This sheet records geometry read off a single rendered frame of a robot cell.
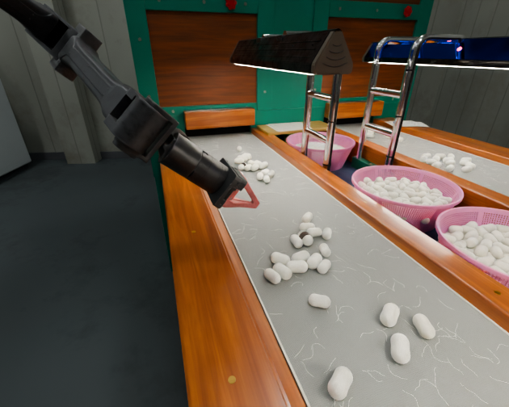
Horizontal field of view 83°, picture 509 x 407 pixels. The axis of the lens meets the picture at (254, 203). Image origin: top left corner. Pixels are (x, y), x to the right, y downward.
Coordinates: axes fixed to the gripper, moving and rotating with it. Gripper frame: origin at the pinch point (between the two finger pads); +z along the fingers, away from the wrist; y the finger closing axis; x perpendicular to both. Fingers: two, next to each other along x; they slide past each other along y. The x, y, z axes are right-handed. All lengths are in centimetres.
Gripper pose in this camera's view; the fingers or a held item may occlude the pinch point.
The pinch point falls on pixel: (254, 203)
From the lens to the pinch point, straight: 56.3
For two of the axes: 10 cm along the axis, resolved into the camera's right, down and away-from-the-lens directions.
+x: -6.2, 7.6, 1.7
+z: 7.1, 4.7, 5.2
